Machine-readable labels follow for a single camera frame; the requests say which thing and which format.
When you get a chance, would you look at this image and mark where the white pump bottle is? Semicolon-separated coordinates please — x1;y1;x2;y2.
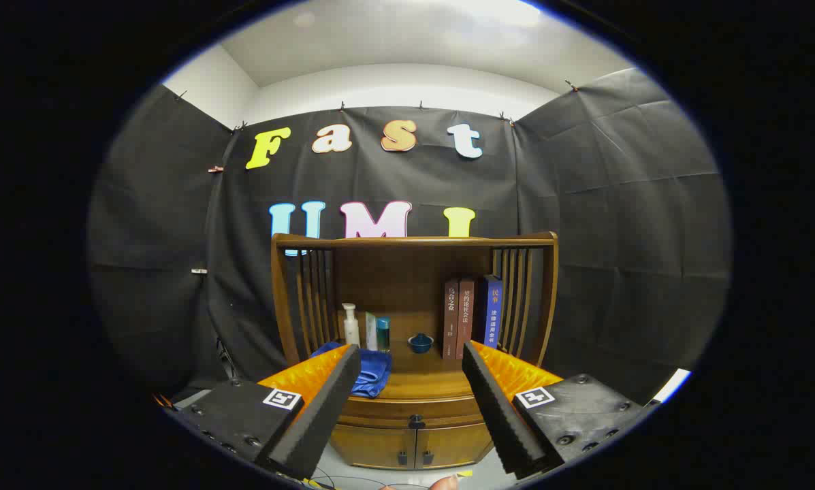
342;303;361;348

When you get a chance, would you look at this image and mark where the dark brown book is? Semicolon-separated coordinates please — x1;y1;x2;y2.
443;278;460;360

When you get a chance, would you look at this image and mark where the thin black cable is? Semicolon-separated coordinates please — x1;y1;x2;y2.
310;466;415;490

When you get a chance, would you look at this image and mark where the blue towel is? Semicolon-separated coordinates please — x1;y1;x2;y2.
310;342;393;399

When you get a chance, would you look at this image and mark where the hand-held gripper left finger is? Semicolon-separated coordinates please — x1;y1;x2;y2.
164;344;362;481

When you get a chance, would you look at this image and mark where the wooden drawer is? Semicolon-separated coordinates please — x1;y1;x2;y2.
336;395;496;433

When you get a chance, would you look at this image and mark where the wooden cabinet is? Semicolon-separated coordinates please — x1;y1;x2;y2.
271;231;559;472

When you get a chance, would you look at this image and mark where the wooden cabinet door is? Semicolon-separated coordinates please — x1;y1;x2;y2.
330;425;418;471
415;422;495;470

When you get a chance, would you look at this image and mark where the blue book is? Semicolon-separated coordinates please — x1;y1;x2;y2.
479;274;504;350

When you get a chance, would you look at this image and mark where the black backdrop cloth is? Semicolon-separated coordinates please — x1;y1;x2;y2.
87;68;733;409

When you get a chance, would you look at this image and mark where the reddish brown book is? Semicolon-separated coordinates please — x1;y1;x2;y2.
456;277;476;360

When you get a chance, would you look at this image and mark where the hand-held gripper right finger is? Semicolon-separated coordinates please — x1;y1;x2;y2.
462;340;660;480

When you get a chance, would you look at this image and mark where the wooden countertop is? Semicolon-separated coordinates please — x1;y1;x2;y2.
305;338;510;402

